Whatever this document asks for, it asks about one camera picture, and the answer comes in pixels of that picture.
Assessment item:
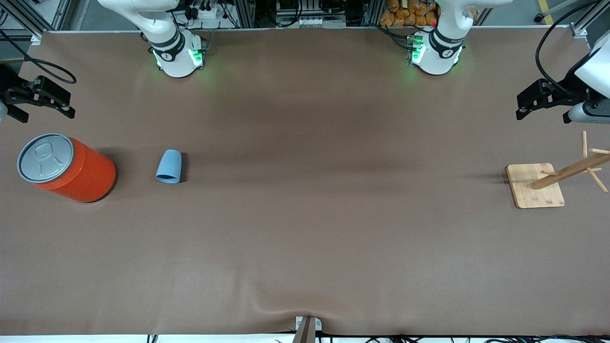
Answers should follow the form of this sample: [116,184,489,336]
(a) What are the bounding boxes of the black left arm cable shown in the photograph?
[535,0,602,98]

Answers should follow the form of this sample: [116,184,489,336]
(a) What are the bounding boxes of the pile of orange snack bags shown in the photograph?
[379,0,439,27]

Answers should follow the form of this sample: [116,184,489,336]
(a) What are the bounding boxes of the light blue cup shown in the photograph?
[155,149,183,184]

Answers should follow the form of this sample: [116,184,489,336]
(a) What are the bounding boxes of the brown table cloth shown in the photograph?
[0,28,610,337]

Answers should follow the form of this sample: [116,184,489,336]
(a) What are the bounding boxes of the wooden cup rack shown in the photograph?
[506,131,610,210]

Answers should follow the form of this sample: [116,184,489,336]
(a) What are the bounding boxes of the white power strip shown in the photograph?
[296,17,346,28]

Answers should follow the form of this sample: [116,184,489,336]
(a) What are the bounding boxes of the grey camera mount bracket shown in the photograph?
[292,315,323,343]

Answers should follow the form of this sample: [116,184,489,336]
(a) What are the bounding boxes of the orange can with grey lid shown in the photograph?
[17,133,117,204]

